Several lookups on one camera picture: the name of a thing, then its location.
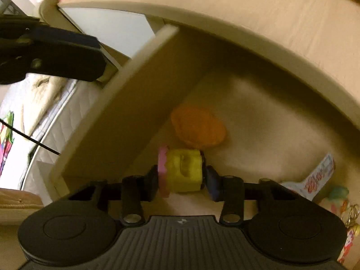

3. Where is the red white keychain figure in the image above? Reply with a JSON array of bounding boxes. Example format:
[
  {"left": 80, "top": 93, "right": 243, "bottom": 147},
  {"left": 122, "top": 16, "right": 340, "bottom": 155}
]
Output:
[{"left": 336, "top": 205, "right": 360, "bottom": 264}]

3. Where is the colourful printed blanket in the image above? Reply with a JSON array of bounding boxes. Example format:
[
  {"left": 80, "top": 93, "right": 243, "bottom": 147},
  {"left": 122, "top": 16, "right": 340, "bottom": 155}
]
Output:
[{"left": 0, "top": 111, "right": 15, "bottom": 176}]

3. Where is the cartoon printed packet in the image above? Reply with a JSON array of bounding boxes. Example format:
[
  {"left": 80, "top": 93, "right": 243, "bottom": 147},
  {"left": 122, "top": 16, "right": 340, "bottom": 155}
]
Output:
[{"left": 281, "top": 153, "right": 336, "bottom": 201}]

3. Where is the yellow toy with pink end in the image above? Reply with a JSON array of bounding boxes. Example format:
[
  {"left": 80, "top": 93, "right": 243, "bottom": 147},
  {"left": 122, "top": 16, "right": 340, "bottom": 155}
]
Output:
[{"left": 157, "top": 146, "right": 207, "bottom": 198}]

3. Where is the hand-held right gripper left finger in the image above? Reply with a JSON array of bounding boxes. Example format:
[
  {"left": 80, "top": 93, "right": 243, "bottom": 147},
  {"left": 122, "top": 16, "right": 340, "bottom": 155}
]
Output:
[{"left": 67, "top": 164, "right": 159, "bottom": 223}]

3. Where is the cream blanket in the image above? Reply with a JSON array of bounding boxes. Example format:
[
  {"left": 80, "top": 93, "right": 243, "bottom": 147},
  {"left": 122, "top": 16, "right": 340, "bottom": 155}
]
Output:
[{"left": 27, "top": 74, "right": 69, "bottom": 106}]

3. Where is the beige drawer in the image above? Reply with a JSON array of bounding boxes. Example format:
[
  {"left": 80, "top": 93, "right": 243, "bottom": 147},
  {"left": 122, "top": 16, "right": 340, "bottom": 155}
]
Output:
[{"left": 51, "top": 25, "right": 360, "bottom": 220}]

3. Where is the tan cardboard box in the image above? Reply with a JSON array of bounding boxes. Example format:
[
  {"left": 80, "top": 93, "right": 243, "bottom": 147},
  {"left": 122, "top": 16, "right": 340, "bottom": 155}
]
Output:
[{"left": 0, "top": 188, "right": 44, "bottom": 225}]

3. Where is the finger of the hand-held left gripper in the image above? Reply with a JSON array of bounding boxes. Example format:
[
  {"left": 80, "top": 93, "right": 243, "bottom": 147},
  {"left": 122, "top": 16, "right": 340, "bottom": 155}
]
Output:
[
  {"left": 0, "top": 43, "right": 113, "bottom": 84},
  {"left": 0, "top": 17, "right": 101, "bottom": 50}
]

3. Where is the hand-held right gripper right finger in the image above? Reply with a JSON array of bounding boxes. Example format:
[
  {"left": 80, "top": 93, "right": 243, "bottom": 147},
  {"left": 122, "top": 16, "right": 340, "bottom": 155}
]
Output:
[{"left": 205, "top": 165, "right": 303, "bottom": 223}]

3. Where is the orange plush toy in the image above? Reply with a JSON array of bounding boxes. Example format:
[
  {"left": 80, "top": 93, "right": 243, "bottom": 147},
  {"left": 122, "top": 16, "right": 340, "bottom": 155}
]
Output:
[{"left": 171, "top": 104, "right": 228, "bottom": 149}]

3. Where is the white quilted mattress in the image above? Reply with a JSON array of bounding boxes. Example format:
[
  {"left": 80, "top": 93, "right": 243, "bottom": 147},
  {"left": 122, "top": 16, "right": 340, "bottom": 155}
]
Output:
[{"left": 0, "top": 73, "right": 99, "bottom": 192}]

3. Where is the thin black cable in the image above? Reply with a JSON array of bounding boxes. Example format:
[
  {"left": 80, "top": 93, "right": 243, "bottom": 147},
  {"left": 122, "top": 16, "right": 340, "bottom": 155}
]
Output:
[{"left": 0, "top": 119, "right": 61, "bottom": 156}]

